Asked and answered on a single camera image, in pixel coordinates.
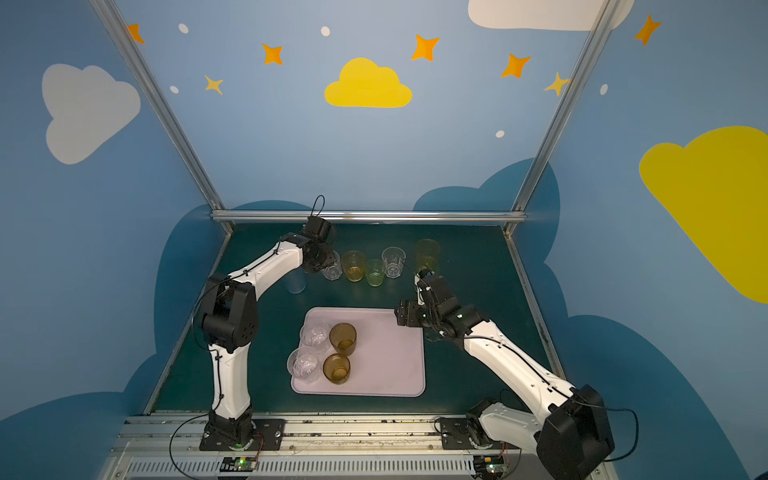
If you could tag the dark amber dimpled glass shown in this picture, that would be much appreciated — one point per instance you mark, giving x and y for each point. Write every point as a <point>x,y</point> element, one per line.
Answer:
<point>343,337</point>
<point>336,368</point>

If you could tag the right green circuit board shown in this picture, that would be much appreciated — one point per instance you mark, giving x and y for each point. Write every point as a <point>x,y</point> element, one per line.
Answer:
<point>487,467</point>

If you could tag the aluminium frame horizontal bar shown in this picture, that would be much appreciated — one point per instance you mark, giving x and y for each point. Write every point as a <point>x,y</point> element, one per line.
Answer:
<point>369,217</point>

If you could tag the frosted blue tall cup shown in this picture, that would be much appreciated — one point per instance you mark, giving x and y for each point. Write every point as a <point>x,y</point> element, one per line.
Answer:
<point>295,281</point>

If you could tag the clear smooth glass rear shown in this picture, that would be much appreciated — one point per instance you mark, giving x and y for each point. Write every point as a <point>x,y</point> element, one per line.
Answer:
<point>393,258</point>

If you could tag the lilac plastic tray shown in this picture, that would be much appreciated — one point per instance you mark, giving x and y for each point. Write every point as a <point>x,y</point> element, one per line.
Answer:
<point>388,360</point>

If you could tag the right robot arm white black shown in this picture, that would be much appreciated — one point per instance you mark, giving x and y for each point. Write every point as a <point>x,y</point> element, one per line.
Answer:
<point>566,428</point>

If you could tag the aluminium frame post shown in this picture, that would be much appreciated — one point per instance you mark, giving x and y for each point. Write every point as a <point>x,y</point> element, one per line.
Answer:
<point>583,68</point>
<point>114,23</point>

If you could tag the clear faceted glass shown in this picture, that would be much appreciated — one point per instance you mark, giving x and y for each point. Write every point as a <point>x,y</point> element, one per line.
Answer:
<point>334,270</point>
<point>303,365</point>
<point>315,336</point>

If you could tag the tall green yellow glass rear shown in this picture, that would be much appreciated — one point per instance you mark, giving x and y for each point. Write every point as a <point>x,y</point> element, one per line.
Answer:
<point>428,252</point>

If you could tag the pale green small glass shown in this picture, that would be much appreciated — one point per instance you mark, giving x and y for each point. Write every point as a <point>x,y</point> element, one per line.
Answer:
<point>375,272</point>

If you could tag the yellow amber smooth glass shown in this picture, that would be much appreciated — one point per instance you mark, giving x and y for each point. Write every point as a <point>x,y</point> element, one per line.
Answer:
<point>353,264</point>

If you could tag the aluminium frame left post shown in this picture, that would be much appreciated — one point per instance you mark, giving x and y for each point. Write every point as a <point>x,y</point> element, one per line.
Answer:
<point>114,23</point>

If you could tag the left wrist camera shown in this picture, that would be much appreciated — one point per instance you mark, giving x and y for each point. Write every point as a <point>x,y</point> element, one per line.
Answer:
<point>317,229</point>

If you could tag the green circuit board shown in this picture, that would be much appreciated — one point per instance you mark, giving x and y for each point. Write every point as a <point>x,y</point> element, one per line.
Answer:
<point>231,465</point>
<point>487,467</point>

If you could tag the left green circuit board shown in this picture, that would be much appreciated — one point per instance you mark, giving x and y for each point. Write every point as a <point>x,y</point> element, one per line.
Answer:
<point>231,465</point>

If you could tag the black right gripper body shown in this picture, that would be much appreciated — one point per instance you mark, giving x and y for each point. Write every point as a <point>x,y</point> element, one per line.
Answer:
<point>411,312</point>

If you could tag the aluminium frame right post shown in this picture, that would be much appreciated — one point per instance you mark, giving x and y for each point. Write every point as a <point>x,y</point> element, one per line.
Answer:
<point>583,68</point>

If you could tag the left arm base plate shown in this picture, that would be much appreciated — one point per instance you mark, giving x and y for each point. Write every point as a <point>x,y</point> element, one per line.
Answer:
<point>270,433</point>

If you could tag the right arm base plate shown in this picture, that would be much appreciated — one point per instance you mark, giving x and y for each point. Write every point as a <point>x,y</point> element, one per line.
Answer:
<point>457,433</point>

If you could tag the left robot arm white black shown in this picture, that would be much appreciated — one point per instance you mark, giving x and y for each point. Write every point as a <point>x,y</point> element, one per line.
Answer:
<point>229,322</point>

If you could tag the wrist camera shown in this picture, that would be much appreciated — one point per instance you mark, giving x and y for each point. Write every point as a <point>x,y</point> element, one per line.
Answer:
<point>317,229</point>
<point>419,282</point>

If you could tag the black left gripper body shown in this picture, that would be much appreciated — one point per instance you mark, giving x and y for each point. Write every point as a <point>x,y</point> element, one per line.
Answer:
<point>324,260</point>

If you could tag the aluminium rail front base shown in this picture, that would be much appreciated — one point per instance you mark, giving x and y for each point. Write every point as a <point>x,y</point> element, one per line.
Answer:
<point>328,446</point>

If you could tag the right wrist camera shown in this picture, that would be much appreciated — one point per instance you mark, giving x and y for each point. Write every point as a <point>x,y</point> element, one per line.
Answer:
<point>419,282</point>

